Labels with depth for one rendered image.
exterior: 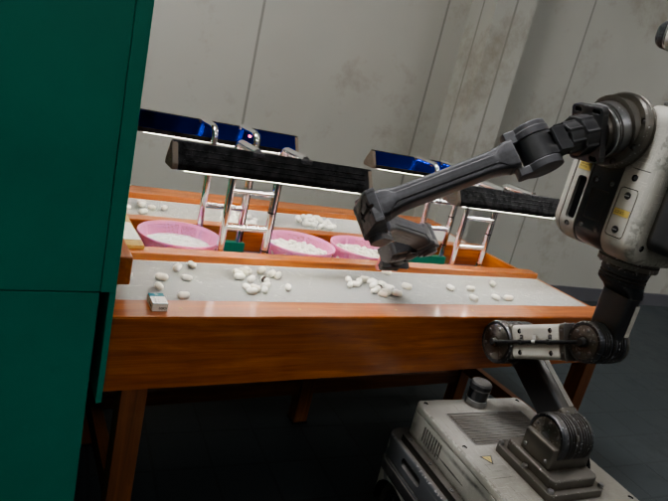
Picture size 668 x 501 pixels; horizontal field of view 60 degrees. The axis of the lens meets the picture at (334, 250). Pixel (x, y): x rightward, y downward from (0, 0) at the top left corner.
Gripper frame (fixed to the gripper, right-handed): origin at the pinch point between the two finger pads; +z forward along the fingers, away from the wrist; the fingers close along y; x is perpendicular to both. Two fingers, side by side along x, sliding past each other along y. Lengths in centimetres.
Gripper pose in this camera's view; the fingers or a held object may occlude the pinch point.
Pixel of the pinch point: (378, 266)
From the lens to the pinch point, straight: 184.9
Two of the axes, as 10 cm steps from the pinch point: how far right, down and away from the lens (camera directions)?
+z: -5.0, 3.3, 8.0
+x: 1.2, 9.4, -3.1
